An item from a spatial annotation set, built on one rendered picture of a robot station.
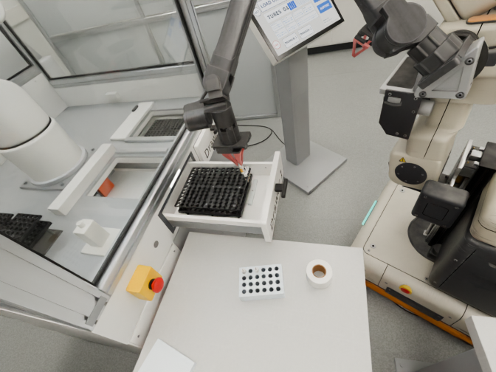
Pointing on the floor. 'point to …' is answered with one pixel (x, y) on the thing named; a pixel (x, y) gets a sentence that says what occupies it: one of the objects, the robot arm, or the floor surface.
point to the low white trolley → (264, 309)
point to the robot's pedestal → (477, 327)
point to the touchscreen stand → (300, 128)
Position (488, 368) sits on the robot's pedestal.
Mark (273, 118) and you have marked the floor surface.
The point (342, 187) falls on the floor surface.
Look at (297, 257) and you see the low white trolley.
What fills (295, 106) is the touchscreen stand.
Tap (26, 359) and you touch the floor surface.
